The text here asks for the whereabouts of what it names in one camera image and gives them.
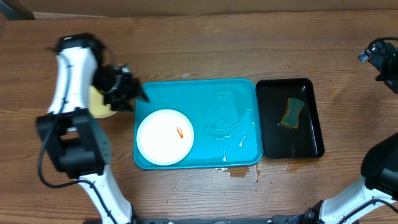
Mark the black plastic tray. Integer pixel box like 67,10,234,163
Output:
256,78,325,159

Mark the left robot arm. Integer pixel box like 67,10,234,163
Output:
36,33,150,223

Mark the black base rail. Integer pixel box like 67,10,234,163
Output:
132,214,303,224

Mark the yellow plate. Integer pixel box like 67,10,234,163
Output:
89,85,116,118

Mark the teal plastic tray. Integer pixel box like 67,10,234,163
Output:
134,78,262,169

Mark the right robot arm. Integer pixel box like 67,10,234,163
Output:
284,37,397,224

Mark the yellow green sponge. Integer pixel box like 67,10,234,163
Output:
280,98,305,129

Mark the white plate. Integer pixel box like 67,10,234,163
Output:
136,110,195,166

